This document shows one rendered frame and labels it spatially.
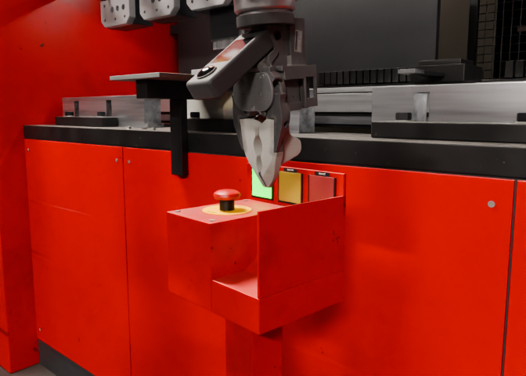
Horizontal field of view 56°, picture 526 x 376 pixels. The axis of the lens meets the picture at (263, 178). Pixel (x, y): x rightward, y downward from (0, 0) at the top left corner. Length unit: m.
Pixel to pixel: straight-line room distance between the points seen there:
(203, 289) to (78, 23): 1.50
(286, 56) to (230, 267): 0.29
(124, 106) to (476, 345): 1.16
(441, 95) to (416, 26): 0.64
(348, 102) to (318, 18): 0.49
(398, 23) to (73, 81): 1.17
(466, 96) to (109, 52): 1.49
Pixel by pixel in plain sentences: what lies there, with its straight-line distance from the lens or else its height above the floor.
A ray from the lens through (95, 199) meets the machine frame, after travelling 1.53.
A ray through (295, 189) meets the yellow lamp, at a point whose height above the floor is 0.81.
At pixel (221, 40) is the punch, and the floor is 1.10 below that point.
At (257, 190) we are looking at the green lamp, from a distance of 0.79.
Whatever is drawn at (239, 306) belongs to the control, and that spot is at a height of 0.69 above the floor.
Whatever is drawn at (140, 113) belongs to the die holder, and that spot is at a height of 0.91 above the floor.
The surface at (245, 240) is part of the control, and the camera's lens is 0.69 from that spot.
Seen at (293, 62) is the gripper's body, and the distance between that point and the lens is 0.64.
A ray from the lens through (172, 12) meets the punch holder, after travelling 1.40.
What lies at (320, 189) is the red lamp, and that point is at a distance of 0.70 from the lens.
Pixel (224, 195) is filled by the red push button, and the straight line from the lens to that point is 0.70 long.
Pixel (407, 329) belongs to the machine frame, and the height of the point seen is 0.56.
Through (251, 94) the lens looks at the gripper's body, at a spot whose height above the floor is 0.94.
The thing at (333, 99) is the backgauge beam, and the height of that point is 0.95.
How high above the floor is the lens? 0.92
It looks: 8 degrees down
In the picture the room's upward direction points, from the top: straight up
